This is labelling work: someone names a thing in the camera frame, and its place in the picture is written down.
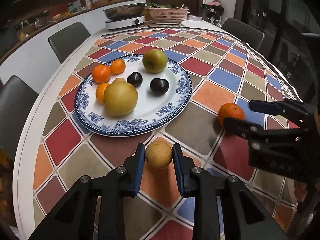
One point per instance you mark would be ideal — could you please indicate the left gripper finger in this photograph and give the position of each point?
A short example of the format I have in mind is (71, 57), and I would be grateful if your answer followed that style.
(299, 113)
(244, 129)

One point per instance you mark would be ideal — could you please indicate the near grey chair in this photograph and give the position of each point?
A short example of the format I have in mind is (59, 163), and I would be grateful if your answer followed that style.
(17, 100)

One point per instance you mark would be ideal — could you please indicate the small orange mandarin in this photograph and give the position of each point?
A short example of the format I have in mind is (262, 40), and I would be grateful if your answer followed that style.
(99, 93)

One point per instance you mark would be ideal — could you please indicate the far grey chair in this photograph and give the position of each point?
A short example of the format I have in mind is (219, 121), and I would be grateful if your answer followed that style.
(65, 41)

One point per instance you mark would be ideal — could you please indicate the grey chair right side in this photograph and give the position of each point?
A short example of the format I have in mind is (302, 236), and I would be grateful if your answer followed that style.
(244, 32)

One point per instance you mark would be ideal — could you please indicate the green yellow apple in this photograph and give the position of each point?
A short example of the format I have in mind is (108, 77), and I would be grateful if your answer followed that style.
(155, 61)

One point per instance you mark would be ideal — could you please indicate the small mandarin on plate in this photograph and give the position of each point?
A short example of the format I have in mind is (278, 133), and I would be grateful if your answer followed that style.
(117, 67)

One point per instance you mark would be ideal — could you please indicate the dark plum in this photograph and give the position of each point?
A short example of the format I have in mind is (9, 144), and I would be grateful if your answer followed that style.
(159, 86)
(135, 79)

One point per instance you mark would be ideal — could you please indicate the yellow pear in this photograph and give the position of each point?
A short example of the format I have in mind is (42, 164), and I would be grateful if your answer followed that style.
(120, 98)

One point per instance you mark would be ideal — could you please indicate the brown kiwi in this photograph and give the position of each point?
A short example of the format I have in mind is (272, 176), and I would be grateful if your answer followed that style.
(158, 154)

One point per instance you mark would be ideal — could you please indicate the large mandarin on plate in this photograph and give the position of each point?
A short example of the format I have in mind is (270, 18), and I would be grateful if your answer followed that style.
(101, 73)

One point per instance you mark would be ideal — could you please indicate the white induction cooker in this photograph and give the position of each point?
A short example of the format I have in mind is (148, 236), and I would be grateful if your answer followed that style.
(125, 23)

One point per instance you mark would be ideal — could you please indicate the white kitchen counter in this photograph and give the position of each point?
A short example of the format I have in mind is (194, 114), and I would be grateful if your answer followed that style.
(34, 62)

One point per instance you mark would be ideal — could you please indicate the steel pot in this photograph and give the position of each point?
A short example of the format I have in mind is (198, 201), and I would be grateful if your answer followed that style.
(124, 11)

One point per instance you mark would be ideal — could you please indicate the pink basket with greens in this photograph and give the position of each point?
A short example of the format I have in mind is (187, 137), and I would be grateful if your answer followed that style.
(167, 14)

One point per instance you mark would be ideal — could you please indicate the grey chair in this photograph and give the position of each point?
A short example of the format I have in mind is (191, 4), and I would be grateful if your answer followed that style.
(17, 100)
(65, 41)
(244, 32)

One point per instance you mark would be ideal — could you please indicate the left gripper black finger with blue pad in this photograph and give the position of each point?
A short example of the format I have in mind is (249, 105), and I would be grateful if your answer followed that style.
(222, 203)
(74, 214)

